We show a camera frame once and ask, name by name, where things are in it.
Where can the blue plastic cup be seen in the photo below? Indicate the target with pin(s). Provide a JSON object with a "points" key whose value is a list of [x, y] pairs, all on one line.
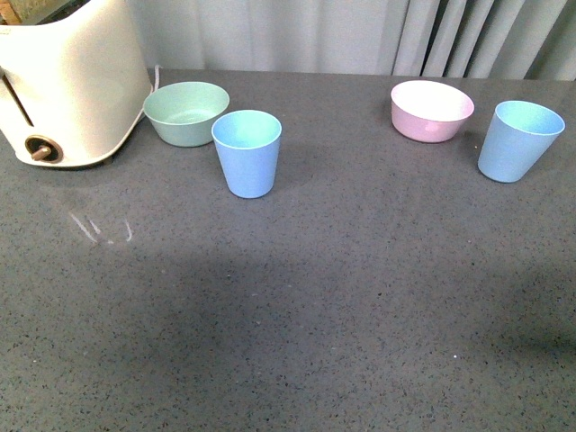
{"points": [[520, 133], [247, 143]]}

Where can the grey pleated curtain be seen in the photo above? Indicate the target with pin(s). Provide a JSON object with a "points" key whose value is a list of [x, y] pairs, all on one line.
{"points": [[456, 38]]}

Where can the pink plastic bowl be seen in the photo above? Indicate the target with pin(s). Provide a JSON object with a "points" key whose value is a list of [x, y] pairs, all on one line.
{"points": [[428, 111]]}

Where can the white toaster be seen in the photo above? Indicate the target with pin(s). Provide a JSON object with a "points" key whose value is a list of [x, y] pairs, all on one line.
{"points": [[80, 81]]}

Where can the green plastic bowl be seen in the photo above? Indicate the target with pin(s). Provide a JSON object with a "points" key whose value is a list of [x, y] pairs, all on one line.
{"points": [[183, 113]]}

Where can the toaster brown lever knob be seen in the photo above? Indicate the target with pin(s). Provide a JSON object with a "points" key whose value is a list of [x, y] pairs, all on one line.
{"points": [[43, 149]]}

